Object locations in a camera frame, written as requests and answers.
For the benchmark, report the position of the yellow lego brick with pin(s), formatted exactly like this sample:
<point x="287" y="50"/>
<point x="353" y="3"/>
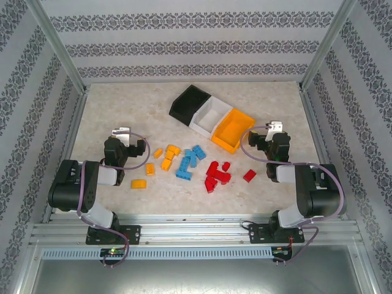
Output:
<point x="158" y="153"/>
<point x="169" y="155"/>
<point x="150" y="169"/>
<point x="167" y="164"/>
<point x="173" y="149"/>
<point x="138" y="183"/>

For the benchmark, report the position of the blue lego brick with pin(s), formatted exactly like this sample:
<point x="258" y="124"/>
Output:
<point x="199" y="152"/>
<point x="193" y="162"/>
<point x="183" y="174"/>
<point x="190" y="153"/>
<point x="184" y="164"/>

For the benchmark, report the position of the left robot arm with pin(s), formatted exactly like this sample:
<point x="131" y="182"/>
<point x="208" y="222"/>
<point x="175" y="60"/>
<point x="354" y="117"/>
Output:
<point x="73" y="183"/>

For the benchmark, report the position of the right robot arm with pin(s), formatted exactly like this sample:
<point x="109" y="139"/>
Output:
<point x="321" y="190"/>

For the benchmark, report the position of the orange plastic bin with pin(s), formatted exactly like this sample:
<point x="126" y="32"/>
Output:
<point x="232" y="128"/>

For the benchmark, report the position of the white plastic bin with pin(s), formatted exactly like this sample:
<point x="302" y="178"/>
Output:
<point x="211" y="118"/>

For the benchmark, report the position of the black plastic bin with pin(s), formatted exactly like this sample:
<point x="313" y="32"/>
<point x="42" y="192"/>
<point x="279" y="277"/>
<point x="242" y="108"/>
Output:
<point x="183" y="114"/>

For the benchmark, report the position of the left small circuit board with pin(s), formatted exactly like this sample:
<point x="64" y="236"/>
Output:
<point x="114" y="251"/>

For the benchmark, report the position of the small circuit board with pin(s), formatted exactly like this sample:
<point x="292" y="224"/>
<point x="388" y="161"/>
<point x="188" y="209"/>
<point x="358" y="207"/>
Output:
<point x="114" y="251"/>
<point x="283" y="251"/>

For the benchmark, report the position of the right small circuit board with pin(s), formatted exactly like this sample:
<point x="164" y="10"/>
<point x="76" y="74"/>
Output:
<point x="283" y="251"/>

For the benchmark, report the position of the grey metal panel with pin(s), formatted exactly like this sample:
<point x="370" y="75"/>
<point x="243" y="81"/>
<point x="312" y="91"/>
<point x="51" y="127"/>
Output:
<point x="196" y="278"/>

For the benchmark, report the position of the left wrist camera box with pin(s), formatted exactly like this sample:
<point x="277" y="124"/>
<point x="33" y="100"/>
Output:
<point x="122" y="132"/>

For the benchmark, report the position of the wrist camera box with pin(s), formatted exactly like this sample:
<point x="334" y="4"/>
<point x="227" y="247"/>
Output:
<point x="274" y="128"/>
<point x="122" y="132"/>

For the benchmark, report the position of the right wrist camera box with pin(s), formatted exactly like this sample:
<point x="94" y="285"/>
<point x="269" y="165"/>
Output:
<point x="274" y="128"/>

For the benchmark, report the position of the left aluminium side rail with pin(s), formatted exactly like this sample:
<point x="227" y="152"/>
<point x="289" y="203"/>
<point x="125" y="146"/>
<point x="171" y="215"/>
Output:
<point x="73" y="122"/>

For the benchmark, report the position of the aluminium side rail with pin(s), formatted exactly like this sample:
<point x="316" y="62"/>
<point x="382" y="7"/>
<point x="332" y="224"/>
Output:
<point x="315" y="119"/>
<point x="73" y="122"/>

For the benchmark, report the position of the right aluminium side rail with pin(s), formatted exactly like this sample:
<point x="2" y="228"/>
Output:
<point x="315" y="119"/>

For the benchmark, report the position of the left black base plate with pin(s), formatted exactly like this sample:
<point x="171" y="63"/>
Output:
<point x="133" y="234"/>

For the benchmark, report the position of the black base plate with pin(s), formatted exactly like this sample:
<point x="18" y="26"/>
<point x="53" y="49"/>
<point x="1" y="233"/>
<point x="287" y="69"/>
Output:
<point x="133" y="234"/>
<point x="257" y="234"/>

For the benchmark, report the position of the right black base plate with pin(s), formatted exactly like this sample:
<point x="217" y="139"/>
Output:
<point x="257" y="234"/>

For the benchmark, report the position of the aluminium mounting rail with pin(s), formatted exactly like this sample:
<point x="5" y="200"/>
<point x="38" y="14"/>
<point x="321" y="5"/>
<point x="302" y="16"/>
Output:
<point x="196" y="232"/>

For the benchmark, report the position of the left aluminium frame post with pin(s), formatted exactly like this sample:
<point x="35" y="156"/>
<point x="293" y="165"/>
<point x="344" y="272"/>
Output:
<point x="62" y="52"/>

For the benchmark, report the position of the aluminium frame post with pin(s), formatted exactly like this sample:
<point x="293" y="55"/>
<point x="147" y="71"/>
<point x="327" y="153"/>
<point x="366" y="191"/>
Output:
<point x="323" y="52"/>
<point x="62" y="52"/>

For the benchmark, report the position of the right aluminium frame post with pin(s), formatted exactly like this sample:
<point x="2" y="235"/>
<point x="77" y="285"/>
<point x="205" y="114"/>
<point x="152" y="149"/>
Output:
<point x="323" y="52"/>

